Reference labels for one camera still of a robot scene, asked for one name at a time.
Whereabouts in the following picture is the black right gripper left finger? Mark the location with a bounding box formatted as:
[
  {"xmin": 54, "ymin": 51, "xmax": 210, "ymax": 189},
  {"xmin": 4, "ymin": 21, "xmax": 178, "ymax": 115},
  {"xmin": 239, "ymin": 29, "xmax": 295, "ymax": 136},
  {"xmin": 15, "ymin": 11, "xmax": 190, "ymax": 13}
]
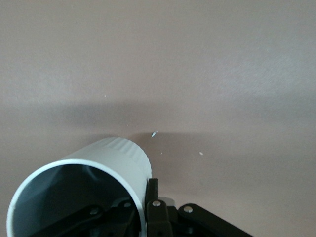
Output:
[{"xmin": 56, "ymin": 200, "xmax": 137, "ymax": 237}]

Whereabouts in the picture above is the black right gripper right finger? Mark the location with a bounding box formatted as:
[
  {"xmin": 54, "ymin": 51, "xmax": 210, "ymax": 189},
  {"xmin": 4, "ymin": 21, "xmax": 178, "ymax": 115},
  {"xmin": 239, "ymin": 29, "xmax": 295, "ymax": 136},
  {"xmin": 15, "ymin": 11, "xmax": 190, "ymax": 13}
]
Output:
[{"xmin": 145, "ymin": 177, "xmax": 255, "ymax": 237}]

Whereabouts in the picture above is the grey ribbed mug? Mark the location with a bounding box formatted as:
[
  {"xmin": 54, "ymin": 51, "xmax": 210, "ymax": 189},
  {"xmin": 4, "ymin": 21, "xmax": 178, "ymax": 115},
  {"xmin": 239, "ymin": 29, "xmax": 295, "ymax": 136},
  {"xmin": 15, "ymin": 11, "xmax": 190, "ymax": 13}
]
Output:
[{"xmin": 6, "ymin": 137, "xmax": 152, "ymax": 237}]

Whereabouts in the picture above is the brown table cover sheet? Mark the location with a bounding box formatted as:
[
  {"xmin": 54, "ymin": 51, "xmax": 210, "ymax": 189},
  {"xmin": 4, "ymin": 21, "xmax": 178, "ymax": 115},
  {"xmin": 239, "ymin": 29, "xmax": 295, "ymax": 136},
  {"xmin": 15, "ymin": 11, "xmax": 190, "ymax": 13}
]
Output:
[{"xmin": 0, "ymin": 0, "xmax": 316, "ymax": 237}]

